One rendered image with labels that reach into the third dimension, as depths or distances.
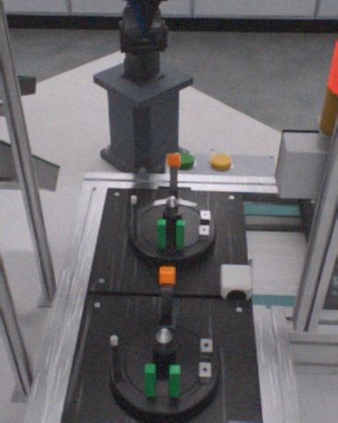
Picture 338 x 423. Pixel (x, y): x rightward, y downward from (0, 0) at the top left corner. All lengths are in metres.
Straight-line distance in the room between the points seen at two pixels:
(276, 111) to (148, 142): 2.03
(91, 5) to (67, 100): 2.47
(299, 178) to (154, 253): 0.29
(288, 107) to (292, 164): 2.53
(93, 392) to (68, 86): 0.98
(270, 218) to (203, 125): 0.44
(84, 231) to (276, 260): 0.32
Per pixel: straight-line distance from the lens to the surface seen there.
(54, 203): 1.16
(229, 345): 0.78
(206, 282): 0.85
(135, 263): 0.87
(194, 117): 1.40
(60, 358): 0.79
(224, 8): 3.89
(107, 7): 3.92
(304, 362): 0.89
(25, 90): 0.83
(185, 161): 1.06
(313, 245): 0.70
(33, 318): 0.97
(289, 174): 0.66
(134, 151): 1.17
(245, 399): 0.74
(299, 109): 3.17
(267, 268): 0.95
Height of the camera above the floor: 1.60
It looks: 40 degrees down
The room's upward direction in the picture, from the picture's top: straight up
